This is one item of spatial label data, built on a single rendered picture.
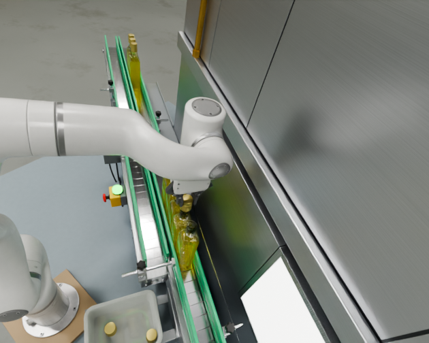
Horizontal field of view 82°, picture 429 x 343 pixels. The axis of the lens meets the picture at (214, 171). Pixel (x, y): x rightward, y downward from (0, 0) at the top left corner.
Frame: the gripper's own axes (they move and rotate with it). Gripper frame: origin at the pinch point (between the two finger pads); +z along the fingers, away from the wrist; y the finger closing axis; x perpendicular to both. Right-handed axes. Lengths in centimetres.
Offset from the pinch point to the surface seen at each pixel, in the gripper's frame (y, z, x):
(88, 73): 36, 138, -323
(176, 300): 5.2, 31.7, 18.7
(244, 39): -15.3, -37.7, -18.9
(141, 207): 10.1, 31.8, -20.0
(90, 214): 33, 62, -41
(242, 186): -12.4, -10.1, 5.7
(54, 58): 79, 138, -363
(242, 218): -12.4, -2.3, 11.3
